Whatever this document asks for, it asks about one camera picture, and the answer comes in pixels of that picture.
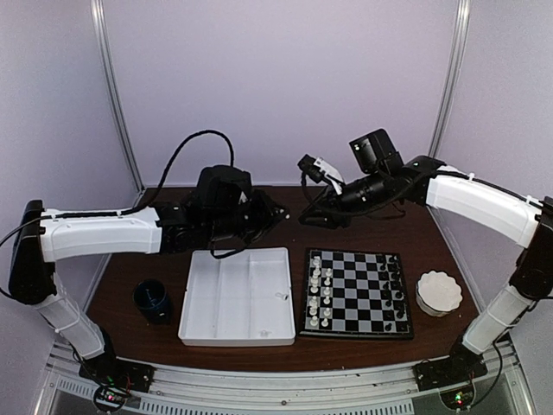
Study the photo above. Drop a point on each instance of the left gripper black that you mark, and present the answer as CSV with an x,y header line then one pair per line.
x,y
270,214

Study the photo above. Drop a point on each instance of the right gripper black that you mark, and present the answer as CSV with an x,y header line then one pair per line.
x,y
332,208

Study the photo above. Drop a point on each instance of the white piece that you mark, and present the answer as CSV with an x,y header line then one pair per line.
x,y
316,273

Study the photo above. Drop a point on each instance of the white plastic compartment tray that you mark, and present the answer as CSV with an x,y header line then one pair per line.
x,y
237,302

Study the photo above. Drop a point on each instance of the white piece passed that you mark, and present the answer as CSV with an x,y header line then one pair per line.
x,y
314,285

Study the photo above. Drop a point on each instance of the black white chess board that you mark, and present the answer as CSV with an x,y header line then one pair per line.
x,y
369,298

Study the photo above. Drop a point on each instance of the white piece placed later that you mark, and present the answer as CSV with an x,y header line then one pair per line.
x,y
313,306

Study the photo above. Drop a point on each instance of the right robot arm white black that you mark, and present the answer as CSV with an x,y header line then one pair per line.
x,y
426,181

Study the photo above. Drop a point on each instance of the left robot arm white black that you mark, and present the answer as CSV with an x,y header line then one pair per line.
x,y
46,236

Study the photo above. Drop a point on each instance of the dark blue mug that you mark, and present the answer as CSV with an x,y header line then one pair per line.
x,y
152,300

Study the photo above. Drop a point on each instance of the white scalloped bowl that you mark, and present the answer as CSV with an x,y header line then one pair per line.
x,y
438,294

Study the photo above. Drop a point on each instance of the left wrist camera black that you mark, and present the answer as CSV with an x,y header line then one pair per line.
x,y
223,187

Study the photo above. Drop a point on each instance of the right aluminium corner post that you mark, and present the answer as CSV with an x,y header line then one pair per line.
x,y
455,60

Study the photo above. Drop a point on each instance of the aluminium corner post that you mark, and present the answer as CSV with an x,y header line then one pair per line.
x,y
455,60
101,31

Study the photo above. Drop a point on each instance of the aluminium front rail frame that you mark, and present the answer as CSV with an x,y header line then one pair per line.
x,y
373,390

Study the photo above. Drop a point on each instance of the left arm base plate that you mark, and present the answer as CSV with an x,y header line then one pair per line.
x,y
116,374

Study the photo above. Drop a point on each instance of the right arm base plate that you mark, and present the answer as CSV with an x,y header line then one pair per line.
x,y
443,372

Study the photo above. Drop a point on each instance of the left aluminium corner post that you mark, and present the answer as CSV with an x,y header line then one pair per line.
x,y
101,31

